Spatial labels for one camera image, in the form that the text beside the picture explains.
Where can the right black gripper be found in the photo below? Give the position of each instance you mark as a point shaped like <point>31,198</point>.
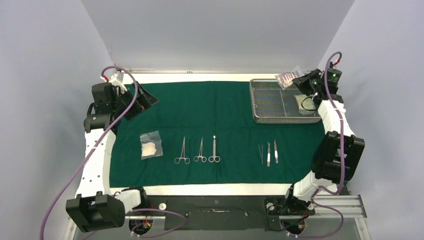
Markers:
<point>302,82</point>

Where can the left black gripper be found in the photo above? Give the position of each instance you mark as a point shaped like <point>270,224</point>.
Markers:
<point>141,103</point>

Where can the clear packet pink contents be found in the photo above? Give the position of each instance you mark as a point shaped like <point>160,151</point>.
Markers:
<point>285,79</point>

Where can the metal wire mesh tray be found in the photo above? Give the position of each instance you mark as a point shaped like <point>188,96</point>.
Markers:
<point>271,104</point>

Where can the clear gauze packet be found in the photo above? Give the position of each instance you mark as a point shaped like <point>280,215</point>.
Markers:
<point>151,145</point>

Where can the dark green surgical cloth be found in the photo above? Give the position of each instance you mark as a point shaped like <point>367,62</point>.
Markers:
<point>196,110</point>

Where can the steel forceps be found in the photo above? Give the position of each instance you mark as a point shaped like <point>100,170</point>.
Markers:
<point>182,157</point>

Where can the steel haemostat clamp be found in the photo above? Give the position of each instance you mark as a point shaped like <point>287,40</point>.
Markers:
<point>199,156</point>

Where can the thin steel tweezers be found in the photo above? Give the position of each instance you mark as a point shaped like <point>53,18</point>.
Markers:
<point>261,153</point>

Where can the steel surgical scissors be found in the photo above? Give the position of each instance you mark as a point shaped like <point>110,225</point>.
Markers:
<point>214,158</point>

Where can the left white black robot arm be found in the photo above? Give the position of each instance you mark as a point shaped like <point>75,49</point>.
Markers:
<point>101,130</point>

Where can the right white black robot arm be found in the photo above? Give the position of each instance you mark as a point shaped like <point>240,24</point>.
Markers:
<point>338,154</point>

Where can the clear packet green contents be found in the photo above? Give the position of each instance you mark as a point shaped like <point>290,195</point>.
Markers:
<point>305,103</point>

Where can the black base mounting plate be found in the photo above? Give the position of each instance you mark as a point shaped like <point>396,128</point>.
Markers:
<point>218,213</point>

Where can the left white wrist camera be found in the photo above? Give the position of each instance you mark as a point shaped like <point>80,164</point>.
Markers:
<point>116,80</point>

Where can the aluminium front frame rail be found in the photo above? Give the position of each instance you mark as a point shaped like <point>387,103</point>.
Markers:
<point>331,205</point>

